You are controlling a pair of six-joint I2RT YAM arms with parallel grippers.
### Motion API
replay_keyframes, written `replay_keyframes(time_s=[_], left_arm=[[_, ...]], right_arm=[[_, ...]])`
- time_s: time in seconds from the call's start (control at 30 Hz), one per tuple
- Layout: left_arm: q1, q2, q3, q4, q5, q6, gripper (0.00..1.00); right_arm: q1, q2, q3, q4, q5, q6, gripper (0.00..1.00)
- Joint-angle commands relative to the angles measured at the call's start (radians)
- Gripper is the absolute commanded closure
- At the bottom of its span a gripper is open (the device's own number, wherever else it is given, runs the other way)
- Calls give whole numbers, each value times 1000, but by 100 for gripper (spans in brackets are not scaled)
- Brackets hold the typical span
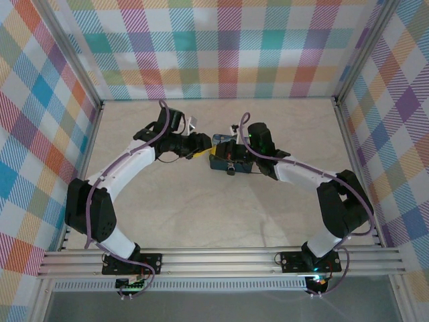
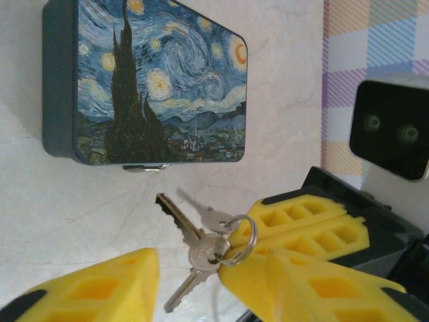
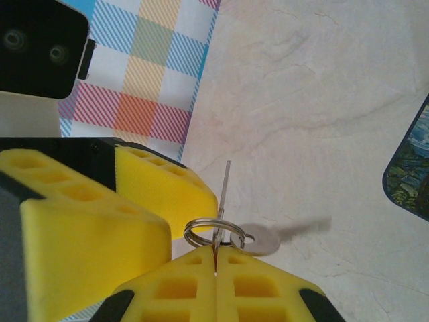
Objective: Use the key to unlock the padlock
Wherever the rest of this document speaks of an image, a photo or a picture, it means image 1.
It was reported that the dark blue box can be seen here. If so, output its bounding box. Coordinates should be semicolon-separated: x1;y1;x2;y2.
208;133;256;176

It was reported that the green circuit board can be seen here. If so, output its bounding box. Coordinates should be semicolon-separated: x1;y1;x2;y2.
115;276;147;291

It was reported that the thin black gripper wire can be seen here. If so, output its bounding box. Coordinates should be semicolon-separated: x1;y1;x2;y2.
156;152;190;165

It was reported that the aluminium side rail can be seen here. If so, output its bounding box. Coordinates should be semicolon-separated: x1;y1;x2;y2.
56;100;105;252
331;96;385;249

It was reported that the long aluminium mounting rail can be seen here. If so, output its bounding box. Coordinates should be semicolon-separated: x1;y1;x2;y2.
36;247;407;279

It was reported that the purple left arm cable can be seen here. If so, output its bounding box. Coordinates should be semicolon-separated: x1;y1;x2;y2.
83;99;170;299

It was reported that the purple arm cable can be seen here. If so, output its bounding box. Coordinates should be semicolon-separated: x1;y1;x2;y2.
83;99;170;299
240;112;375;298

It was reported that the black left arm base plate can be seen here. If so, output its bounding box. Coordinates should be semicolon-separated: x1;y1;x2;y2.
101;252;163;276

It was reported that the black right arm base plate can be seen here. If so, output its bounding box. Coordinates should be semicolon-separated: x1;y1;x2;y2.
280;250;343;274

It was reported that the slotted grey cable duct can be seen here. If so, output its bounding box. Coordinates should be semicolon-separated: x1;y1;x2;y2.
53;280;308;292

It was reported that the aluminium frame post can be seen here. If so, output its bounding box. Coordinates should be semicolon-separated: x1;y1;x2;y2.
35;0;103;108
333;0;403;105

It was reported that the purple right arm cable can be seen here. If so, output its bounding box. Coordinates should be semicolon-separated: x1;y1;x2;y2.
240;112;375;298

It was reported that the aluminium frame leg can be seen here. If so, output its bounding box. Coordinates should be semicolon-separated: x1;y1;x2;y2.
28;278;56;322
390;276;415;322

